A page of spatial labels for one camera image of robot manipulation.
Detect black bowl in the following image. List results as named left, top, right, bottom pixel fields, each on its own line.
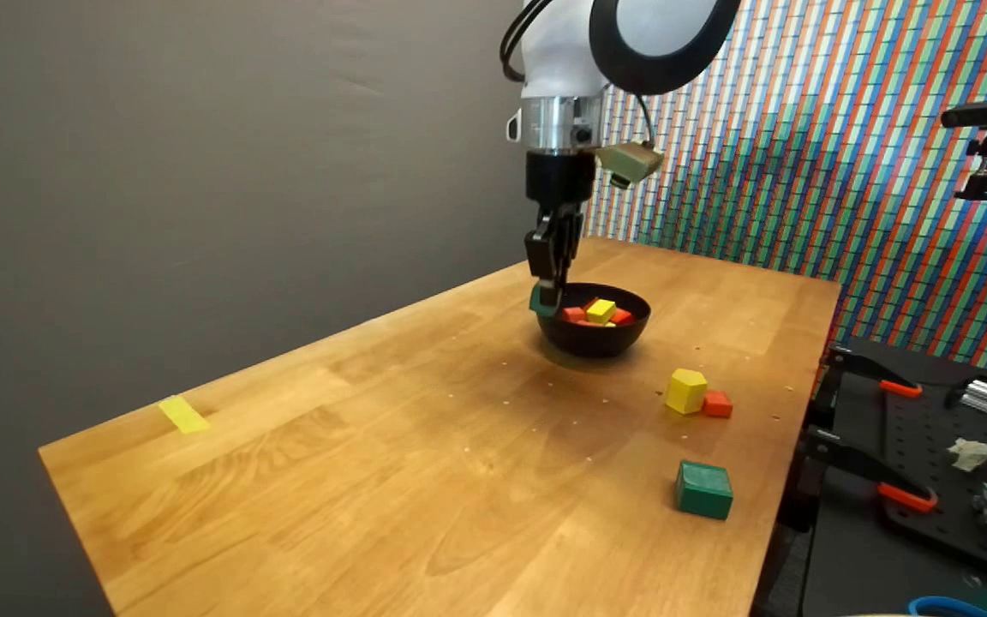
left=532, top=280, right=653, bottom=364

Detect large green rectangular block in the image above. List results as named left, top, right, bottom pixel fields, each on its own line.
left=671, top=461, right=736, bottom=525

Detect black cable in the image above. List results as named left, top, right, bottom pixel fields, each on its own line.
left=496, top=0, right=555, bottom=86

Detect yellow hexagonal block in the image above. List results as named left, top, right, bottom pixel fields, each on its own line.
left=660, top=367, right=712, bottom=417

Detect white crumpled object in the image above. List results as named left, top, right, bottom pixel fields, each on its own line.
left=947, top=436, right=987, bottom=478

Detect blue handled scissors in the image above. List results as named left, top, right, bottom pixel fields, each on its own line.
left=903, top=592, right=987, bottom=617

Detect multicoloured striped panel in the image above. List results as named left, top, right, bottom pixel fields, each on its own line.
left=571, top=0, right=987, bottom=374

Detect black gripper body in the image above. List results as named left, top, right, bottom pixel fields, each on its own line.
left=523, top=146, right=598, bottom=212

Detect tan wrist camera box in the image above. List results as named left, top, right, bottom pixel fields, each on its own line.
left=596, top=140, right=669, bottom=188

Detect black clamp orange handle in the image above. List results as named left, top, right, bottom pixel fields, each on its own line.
left=806, top=426, right=937, bottom=517
left=822, top=344, right=928, bottom=404

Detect grey fabric backdrop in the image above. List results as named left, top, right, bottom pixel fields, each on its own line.
left=0, top=0, right=590, bottom=617

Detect black pegboard cart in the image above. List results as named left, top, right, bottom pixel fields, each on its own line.
left=759, top=336, right=987, bottom=617

